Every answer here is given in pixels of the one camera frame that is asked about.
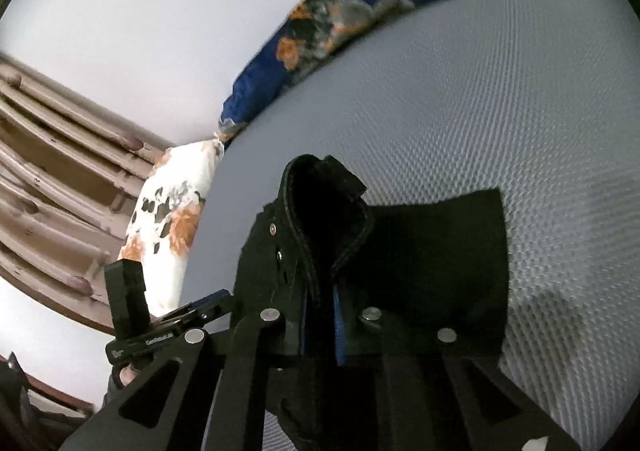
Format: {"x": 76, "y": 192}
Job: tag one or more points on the person's left hand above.
{"x": 119, "y": 378}

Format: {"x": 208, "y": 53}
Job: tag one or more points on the grey mesh bed mattress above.
{"x": 538, "y": 98}

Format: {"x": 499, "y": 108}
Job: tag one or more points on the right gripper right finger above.
{"x": 416, "y": 368}

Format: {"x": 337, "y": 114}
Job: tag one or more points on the white floral pillow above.
{"x": 162, "y": 228}

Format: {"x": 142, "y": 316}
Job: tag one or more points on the brown wooden headboard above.
{"x": 70, "y": 176}

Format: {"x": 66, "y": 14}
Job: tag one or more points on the black pants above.
{"x": 319, "y": 235}

